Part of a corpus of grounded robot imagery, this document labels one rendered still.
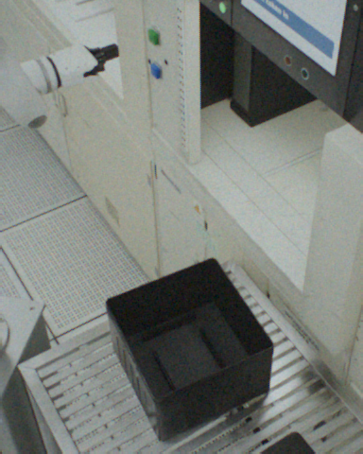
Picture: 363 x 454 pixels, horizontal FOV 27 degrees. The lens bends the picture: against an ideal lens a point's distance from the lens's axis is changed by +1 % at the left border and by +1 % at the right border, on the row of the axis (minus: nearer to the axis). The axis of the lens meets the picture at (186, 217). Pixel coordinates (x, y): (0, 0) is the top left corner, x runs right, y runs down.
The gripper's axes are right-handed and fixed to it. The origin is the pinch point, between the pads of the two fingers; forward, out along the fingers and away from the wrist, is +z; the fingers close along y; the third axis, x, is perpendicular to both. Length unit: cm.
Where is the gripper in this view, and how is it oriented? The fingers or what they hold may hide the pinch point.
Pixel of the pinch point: (110, 52)
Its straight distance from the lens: 187.7
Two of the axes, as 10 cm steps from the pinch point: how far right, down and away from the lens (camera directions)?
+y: 5.2, 6.1, -6.0
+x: -0.2, -6.9, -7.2
